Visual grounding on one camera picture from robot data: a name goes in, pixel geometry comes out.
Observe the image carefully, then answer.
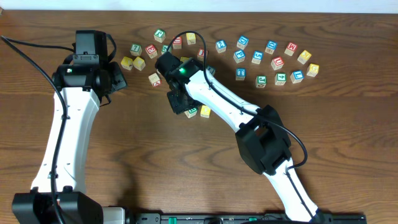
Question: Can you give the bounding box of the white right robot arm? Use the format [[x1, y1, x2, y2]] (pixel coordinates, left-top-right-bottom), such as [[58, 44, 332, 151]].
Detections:
[[155, 52, 321, 223]]

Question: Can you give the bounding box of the blue 2 wooden block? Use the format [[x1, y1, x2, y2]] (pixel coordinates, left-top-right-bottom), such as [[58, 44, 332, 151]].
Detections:
[[215, 40, 227, 54]]

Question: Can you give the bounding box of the red I wooden block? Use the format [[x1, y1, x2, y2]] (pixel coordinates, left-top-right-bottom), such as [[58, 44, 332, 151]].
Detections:
[[197, 48, 208, 62]]

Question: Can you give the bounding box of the tilted red A block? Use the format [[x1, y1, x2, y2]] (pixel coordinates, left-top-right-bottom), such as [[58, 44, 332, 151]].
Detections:
[[149, 73, 161, 87]]

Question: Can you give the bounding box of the blue d block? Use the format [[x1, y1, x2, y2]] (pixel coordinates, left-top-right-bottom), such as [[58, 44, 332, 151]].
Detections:
[[265, 40, 277, 55], [236, 35, 249, 50]]

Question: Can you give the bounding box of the red E wooden block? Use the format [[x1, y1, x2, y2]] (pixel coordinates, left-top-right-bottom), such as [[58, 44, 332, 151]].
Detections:
[[145, 44, 158, 58]]

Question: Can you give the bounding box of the green R wooden block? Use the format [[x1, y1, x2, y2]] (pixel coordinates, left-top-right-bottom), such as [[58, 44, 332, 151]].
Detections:
[[184, 108, 198, 118]]

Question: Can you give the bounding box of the yellow C wooden block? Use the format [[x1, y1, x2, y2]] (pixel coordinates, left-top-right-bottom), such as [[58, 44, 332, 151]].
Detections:
[[133, 57, 146, 71]]

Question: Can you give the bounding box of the green J wooden block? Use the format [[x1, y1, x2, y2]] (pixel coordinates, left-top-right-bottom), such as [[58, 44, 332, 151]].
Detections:
[[154, 29, 166, 43]]

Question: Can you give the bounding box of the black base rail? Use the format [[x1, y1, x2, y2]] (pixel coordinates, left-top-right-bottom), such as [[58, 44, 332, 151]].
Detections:
[[102, 205, 368, 224]]

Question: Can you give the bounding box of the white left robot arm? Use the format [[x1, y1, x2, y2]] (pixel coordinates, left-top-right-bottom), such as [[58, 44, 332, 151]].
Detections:
[[12, 62, 134, 223]]

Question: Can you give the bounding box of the yellow top wooden block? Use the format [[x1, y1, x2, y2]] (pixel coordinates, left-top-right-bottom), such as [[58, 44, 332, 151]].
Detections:
[[186, 32, 197, 45]]

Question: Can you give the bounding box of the green 7 wooden block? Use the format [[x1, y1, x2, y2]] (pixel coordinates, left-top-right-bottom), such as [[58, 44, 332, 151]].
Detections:
[[130, 44, 142, 57]]

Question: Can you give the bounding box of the yellow o block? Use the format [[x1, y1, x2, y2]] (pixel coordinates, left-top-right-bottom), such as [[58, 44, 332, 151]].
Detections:
[[200, 105, 211, 118], [180, 57, 190, 62]]

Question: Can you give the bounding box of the blue D left block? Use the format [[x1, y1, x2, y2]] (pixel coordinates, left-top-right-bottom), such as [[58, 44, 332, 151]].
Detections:
[[236, 35, 249, 50]]

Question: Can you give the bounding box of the green 4 wooden block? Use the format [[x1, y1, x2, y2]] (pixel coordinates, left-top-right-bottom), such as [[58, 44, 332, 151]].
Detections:
[[275, 73, 287, 85]]

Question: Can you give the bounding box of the blue L right block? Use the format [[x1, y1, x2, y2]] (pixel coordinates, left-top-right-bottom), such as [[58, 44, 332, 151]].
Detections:
[[290, 70, 304, 83]]

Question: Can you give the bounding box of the yellow K wooden block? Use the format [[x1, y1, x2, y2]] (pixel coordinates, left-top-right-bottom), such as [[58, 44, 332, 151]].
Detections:
[[121, 57, 133, 70]]

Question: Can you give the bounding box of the yellow K right block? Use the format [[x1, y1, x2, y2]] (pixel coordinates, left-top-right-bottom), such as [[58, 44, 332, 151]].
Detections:
[[297, 50, 312, 65]]

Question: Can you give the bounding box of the blue 5 wooden block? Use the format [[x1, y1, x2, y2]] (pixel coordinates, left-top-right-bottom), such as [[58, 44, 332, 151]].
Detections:
[[251, 50, 264, 65]]

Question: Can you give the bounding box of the yellow G wooden block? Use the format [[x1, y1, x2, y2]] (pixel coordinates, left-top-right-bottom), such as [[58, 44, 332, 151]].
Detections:
[[307, 63, 320, 77]]

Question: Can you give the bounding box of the blue P wooden block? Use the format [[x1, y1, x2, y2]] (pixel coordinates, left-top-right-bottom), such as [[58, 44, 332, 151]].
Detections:
[[233, 50, 246, 63]]

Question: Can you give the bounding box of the green Z wooden block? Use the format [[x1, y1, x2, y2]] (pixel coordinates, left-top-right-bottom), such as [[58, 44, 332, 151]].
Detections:
[[161, 45, 172, 54]]

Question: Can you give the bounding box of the green J lower block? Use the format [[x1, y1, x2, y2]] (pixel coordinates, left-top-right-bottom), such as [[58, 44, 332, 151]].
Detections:
[[256, 75, 267, 88]]

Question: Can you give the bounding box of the red U wooden block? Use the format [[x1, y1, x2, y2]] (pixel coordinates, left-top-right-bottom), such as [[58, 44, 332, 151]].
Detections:
[[172, 36, 182, 49]]

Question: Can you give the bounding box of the blue D right block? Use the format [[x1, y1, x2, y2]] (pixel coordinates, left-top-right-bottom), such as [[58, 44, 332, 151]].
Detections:
[[265, 40, 277, 55]]

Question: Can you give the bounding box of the red M wooden block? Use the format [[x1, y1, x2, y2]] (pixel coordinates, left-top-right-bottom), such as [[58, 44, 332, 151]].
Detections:
[[284, 42, 297, 56]]

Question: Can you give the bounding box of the blue T wooden block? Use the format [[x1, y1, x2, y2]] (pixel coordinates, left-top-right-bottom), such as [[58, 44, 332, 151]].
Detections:
[[236, 68, 247, 80]]

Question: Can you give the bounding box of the red U right block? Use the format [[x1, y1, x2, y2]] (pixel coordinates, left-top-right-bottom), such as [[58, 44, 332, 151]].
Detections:
[[271, 57, 284, 70]]

